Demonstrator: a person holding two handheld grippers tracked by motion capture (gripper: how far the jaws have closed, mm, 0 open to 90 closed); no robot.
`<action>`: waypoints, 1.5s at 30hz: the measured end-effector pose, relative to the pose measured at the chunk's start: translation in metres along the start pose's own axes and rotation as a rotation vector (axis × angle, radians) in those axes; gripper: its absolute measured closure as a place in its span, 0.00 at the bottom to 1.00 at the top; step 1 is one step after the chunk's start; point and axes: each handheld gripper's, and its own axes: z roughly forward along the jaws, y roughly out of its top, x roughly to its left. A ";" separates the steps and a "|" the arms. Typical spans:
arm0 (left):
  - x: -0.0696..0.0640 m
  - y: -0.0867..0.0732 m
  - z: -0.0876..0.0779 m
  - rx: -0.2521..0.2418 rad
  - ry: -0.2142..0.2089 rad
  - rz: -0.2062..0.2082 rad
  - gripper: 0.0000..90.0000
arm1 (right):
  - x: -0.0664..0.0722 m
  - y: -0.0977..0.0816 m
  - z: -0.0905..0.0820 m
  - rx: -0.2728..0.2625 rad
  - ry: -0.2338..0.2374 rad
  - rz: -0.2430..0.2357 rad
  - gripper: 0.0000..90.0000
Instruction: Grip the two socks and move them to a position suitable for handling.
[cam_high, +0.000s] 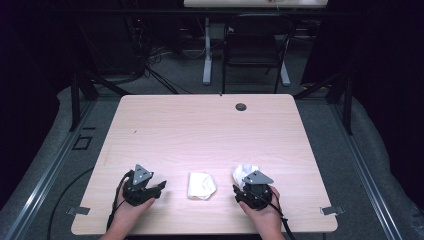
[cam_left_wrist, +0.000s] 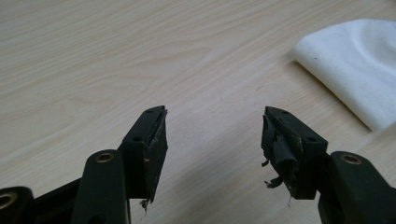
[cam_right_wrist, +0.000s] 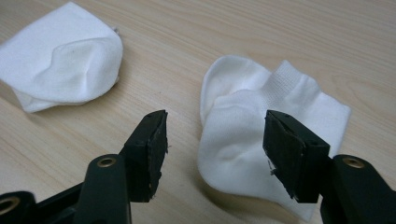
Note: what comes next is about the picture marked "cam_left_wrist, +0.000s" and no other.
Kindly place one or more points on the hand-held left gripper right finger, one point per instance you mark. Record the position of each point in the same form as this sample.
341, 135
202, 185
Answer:
295, 155

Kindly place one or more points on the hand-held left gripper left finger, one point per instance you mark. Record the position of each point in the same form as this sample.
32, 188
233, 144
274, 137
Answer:
143, 155

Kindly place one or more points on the white folded cloth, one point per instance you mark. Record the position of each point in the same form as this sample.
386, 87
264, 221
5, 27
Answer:
355, 65

